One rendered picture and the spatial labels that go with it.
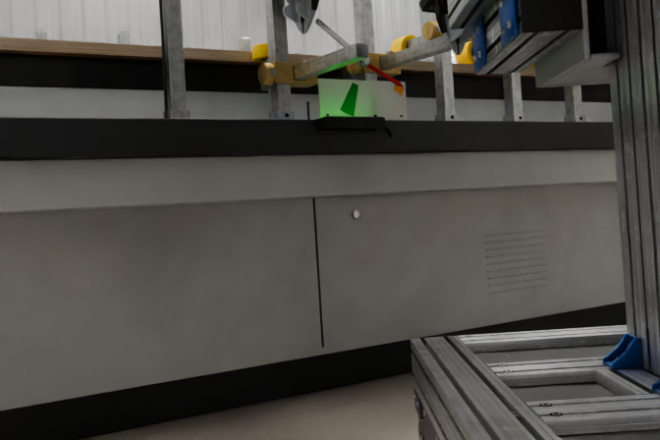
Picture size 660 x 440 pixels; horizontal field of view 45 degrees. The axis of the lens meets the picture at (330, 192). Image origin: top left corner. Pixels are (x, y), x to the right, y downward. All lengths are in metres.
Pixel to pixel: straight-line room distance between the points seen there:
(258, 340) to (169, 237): 0.36
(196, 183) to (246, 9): 8.31
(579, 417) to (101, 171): 1.09
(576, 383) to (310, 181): 0.89
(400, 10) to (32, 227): 9.59
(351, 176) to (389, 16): 9.14
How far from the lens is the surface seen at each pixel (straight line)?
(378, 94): 2.00
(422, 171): 2.09
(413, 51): 1.91
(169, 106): 1.75
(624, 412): 1.02
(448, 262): 2.39
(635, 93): 1.20
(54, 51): 1.88
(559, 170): 2.44
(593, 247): 2.85
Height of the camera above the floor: 0.49
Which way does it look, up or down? 1 degrees up
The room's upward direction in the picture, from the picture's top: 4 degrees counter-clockwise
